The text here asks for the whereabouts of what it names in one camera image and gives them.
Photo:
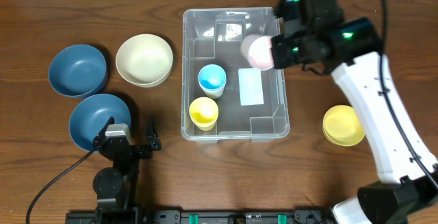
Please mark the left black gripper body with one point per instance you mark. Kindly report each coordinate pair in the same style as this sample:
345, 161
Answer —
139, 153

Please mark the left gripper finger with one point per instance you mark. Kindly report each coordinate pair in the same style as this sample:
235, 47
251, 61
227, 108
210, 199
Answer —
152, 136
101, 133

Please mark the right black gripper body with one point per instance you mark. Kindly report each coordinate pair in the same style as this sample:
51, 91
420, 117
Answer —
300, 52

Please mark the yellow cup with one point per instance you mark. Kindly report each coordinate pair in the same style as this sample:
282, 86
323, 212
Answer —
204, 124
203, 110

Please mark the pink cup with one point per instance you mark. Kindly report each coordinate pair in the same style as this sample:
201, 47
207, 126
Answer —
256, 49

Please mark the cream large bowl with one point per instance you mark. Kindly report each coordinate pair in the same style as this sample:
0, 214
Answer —
144, 60

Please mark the clear plastic storage container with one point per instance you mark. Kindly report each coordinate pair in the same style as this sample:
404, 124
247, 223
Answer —
214, 36

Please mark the light blue cup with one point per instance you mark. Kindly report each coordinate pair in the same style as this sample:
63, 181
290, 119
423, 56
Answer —
212, 77

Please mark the yellow small bowl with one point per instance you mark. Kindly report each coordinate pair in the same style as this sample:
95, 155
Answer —
341, 126

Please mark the cream white cup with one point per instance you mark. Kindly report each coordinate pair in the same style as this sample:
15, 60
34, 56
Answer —
213, 94

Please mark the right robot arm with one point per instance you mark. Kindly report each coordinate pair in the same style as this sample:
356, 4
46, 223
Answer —
352, 53

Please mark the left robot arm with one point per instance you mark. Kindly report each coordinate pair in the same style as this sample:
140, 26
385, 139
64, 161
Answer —
115, 186

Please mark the dark blue bowl lower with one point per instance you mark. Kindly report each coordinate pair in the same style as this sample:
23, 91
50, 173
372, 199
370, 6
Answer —
90, 116

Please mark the dark blue bowl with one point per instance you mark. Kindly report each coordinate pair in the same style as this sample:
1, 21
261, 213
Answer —
78, 71
90, 116

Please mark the dark blue bowl upper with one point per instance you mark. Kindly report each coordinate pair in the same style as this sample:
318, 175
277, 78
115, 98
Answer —
78, 71

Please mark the white paper label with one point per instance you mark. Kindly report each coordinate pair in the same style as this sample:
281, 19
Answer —
250, 86

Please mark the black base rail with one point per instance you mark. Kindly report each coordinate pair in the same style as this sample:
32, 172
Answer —
137, 216

